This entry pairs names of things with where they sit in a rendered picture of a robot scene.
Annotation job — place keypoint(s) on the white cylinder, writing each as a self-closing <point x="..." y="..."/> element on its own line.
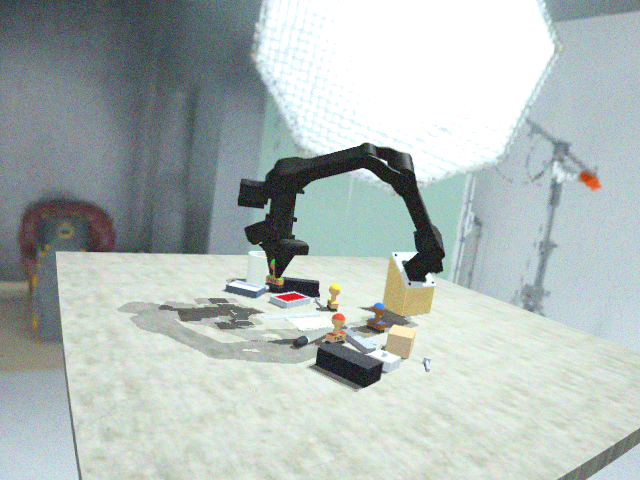
<point x="307" y="338"/>

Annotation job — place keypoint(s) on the white mug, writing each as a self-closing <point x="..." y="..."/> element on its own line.
<point x="257" y="268"/>

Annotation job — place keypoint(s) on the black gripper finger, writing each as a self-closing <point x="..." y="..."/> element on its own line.
<point x="281" y="262"/>
<point x="269" y="255"/>

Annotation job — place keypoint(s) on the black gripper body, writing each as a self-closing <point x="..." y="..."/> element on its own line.
<point x="286" y="243"/>

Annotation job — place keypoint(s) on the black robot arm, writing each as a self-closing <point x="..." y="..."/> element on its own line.
<point x="290" y="175"/>

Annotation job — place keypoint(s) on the white inspection card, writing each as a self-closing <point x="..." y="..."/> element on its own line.
<point x="311" y="323"/>

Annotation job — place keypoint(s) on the red ink pad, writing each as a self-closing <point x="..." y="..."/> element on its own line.
<point x="289" y="300"/>

